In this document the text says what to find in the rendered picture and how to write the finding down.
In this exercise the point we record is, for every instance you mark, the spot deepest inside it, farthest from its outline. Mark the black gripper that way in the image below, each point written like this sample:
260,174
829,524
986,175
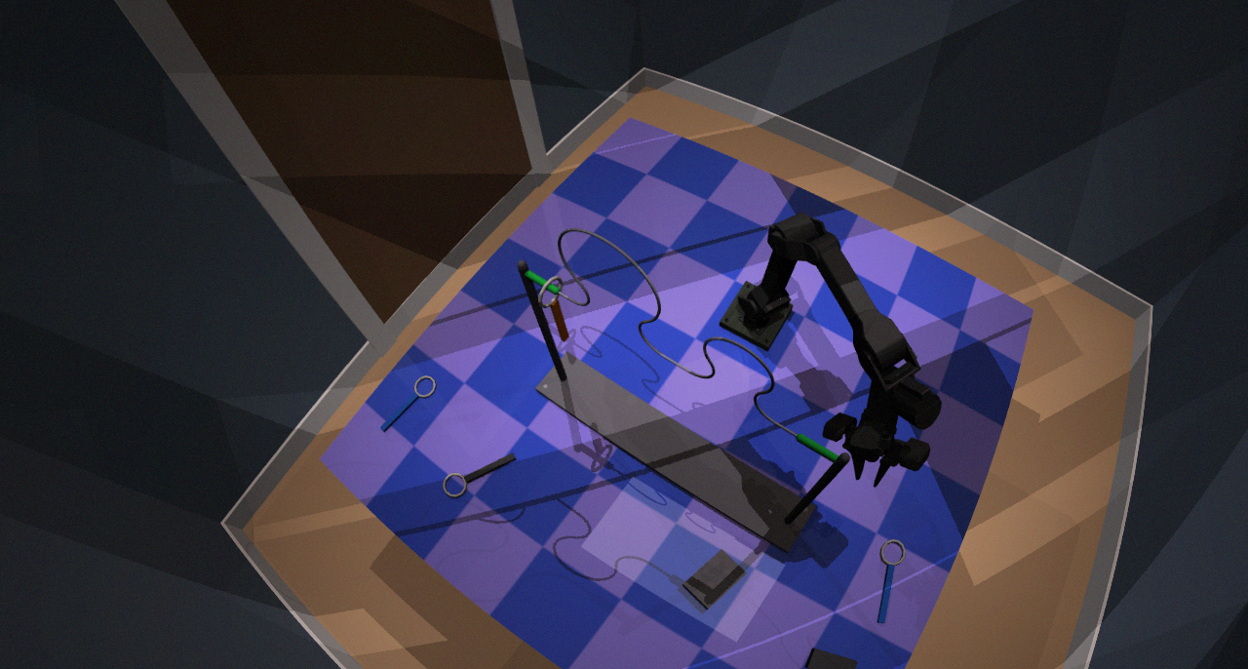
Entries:
911,454

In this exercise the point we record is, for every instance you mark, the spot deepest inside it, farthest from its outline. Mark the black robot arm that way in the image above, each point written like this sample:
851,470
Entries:
878,342

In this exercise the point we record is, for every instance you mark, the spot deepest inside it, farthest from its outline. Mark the grey loop with orange handle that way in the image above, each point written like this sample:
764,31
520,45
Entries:
560,322

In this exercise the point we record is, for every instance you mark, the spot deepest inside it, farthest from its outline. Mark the blue handle with grey loop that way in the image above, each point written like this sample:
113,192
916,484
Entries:
888,580
407,404

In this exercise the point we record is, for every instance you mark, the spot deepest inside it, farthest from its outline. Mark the black bar handle with beige loop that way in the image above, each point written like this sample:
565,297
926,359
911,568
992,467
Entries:
479,473

